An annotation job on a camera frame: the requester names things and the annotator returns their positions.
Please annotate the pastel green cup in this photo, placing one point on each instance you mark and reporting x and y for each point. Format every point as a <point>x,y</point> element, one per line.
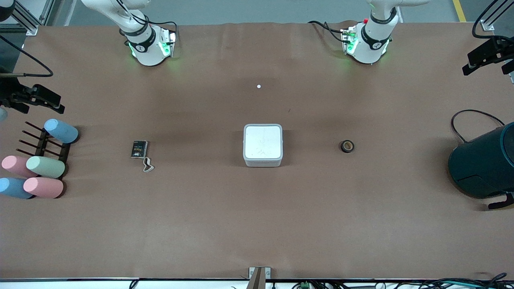
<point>45,167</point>

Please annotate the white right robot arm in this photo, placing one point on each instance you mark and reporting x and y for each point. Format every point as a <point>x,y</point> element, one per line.
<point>144,44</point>

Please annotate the pastel blue cup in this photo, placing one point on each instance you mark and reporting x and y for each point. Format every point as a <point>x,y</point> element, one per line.
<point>14,188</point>
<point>61,131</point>

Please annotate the aluminium frame post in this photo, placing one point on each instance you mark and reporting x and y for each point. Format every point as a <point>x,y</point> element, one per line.
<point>24,20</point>
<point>492,20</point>

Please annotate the brown table cover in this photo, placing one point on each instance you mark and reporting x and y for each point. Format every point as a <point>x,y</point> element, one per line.
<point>257,224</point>

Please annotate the dark teal cylindrical device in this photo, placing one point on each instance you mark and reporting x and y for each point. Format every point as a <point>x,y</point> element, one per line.
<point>484,164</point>

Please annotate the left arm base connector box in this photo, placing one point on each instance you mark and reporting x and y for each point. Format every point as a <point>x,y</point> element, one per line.
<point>348,40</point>

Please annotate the white curled paper strip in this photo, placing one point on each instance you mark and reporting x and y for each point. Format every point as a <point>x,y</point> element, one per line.
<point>148,164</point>

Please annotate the pastel pink cup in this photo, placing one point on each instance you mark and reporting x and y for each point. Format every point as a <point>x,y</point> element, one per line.
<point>43,187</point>
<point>14,165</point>

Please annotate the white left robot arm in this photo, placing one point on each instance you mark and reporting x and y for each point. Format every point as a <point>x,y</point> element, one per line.
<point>371,44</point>

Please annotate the black snack packet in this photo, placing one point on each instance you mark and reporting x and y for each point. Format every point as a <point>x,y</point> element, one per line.
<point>139,149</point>

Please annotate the white square lidded bin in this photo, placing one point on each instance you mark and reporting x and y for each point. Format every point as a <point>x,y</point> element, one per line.
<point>263,145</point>

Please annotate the black pronged cup rack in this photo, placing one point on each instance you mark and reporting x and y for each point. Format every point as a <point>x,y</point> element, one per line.
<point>42,146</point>

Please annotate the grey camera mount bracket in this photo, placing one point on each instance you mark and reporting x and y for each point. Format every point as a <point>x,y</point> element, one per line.
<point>259,277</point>

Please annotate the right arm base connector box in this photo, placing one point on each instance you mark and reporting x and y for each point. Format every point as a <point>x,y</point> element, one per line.
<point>168,42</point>

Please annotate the black tape roll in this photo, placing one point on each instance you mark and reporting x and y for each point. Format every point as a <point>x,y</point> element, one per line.
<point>347,146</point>

